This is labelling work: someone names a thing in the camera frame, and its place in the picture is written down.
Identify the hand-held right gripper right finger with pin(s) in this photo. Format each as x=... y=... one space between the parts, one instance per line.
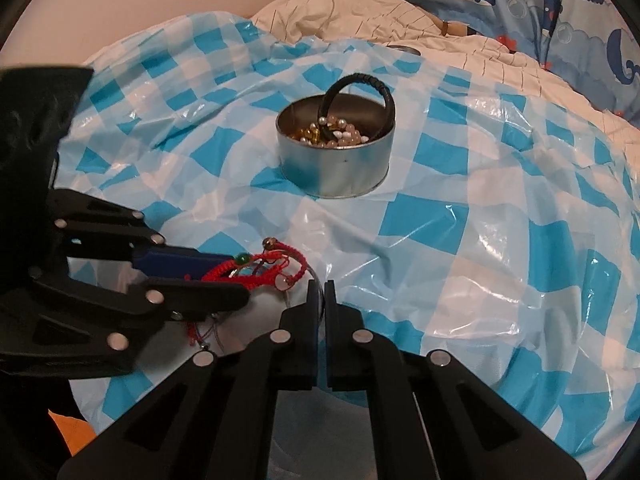
x=337 y=320

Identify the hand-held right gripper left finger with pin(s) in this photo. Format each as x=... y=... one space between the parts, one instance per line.
x=310 y=320

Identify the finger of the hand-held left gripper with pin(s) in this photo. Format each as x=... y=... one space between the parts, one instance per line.
x=210 y=297
x=170 y=262

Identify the round metal tin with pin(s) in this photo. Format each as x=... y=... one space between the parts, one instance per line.
x=330 y=170

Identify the black leather bangle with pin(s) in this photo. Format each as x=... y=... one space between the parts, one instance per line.
x=357 y=78

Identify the blue checkered plastic sheet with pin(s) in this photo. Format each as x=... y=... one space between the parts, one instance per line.
x=450 y=240

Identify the orange cloth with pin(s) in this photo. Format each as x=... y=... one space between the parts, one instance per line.
x=67 y=432

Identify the small metal lid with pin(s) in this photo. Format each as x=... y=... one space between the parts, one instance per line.
x=405 y=49

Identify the white striped quilt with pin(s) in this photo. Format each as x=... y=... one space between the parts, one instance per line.
x=360 y=15

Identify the tan brown-banded object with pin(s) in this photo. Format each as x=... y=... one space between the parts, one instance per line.
x=452 y=27

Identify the whale print curtain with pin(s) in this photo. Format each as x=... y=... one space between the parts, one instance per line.
x=525 y=5

